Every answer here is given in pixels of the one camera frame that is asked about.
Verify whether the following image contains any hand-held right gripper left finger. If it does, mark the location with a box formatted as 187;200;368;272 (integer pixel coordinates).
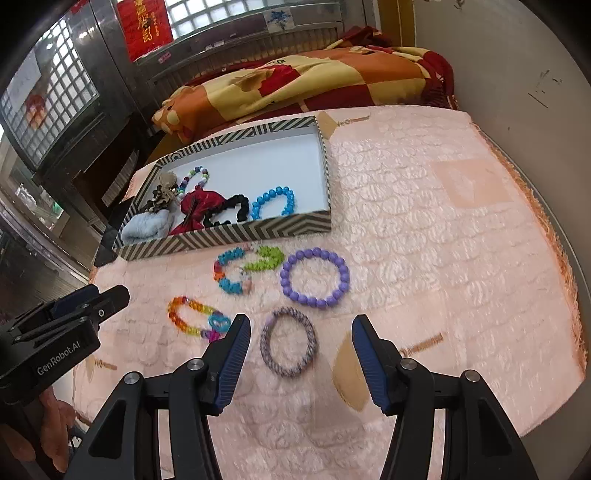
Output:
69;314;252;480

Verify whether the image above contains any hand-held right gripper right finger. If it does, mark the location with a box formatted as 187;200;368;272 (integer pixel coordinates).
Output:
351;314;541;480

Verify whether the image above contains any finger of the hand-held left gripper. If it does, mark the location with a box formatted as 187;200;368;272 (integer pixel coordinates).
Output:
14;285;130;344
9;285;100;335

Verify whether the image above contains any grey woven bracelet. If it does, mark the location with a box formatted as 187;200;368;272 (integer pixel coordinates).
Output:
260;307;318;379

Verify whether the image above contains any rainbow bead bracelet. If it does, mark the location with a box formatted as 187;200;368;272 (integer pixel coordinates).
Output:
167;295;232;343

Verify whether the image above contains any light blue fluffy scrunchie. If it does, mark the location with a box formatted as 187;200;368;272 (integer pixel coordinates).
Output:
121;210;172;245

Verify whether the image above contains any leopard print hair bow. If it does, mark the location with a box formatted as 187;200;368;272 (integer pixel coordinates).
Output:
139;187;181;215

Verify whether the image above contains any red bow hair clip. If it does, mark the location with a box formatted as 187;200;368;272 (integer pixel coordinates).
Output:
168;188;227;236

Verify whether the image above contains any pastel mixed bead bracelet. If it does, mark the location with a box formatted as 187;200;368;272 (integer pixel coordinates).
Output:
178;166;211;192

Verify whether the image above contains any black scrunchie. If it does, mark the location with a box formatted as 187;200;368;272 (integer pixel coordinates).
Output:
203;194;250;228

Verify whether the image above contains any blue bead bracelet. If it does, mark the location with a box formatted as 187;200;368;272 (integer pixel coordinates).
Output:
250;185;297;221

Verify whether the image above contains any black white striped box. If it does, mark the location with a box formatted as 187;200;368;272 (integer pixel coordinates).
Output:
115;115;333;261

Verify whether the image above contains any person's left hand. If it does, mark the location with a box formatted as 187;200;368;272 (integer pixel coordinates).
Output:
0;388;77;480

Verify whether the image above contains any black phone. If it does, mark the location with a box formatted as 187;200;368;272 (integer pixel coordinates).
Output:
92;200;134;267

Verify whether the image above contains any dark wooden cabinet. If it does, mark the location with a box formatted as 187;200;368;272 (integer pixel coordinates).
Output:
32;115;153;222

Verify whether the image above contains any pink quilted bed cover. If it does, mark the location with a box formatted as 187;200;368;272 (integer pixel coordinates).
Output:
74;106;578;480

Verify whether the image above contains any red window decal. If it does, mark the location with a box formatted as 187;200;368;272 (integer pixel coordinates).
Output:
25;95;47;127

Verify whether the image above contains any metal bed headboard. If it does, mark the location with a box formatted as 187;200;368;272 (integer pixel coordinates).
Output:
134;23;361;93

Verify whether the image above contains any red yellow printed blanket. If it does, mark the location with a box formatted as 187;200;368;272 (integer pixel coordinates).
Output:
151;25;460;144

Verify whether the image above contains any glass block window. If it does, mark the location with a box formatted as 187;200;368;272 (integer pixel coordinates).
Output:
166;0;266;31

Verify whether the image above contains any blue flower sticker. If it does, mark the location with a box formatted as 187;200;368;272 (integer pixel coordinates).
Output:
267;7;291;31

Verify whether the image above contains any teal green chunky bracelet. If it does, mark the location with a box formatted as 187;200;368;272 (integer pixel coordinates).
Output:
213;246;284;296

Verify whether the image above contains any purple bead bracelet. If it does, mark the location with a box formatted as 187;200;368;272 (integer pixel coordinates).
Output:
280;248;351;309

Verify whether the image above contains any red wall poster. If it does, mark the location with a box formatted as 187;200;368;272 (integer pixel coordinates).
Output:
116;0;174;61

